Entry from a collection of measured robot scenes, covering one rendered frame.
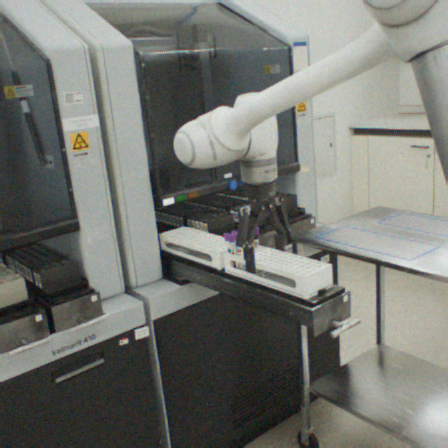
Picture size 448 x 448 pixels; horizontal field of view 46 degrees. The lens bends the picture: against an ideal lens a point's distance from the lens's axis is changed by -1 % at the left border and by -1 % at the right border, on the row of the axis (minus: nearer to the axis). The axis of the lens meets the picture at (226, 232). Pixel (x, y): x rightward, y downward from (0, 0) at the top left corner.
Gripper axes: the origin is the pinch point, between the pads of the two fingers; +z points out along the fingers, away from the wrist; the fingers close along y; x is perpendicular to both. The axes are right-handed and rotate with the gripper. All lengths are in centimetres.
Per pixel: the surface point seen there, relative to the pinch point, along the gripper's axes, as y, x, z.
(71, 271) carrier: -37, 37, 0
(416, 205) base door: 228, 96, 51
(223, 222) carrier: 16.0, 36.6, 0.0
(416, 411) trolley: 40, -20, 58
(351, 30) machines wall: 234, 149, -67
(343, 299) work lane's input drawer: 4.0, -21.7, 7.0
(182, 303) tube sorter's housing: -8.4, 29.1, 18.0
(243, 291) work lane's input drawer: -6.9, 1.9, 7.4
